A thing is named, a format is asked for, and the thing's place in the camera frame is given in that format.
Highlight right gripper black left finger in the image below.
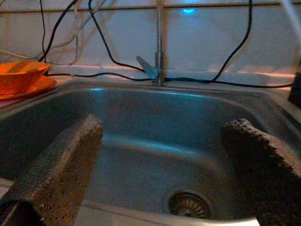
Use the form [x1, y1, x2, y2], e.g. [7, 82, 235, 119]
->
[0, 113, 103, 226]

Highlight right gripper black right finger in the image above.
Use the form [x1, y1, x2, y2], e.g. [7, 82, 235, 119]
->
[221, 118, 301, 226]

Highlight metal sink drain strainer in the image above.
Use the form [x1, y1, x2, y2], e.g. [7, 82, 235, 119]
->
[168, 191, 212, 219]

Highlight orange plate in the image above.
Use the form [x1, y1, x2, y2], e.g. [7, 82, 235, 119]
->
[0, 75, 58, 102]

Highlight orange bowl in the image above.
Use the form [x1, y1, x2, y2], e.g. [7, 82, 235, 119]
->
[0, 60, 52, 95]

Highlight stainless steel sink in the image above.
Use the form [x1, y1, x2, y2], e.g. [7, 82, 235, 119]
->
[0, 79, 301, 226]

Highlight chrome sink faucet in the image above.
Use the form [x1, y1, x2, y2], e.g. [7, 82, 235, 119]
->
[135, 0, 166, 87]

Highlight white cable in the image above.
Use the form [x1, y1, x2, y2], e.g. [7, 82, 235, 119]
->
[0, 48, 36, 60]

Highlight thick black adapter cable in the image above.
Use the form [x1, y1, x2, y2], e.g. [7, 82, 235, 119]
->
[37, 0, 79, 63]

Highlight thin black cable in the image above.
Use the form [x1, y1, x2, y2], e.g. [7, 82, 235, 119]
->
[39, 0, 48, 64]

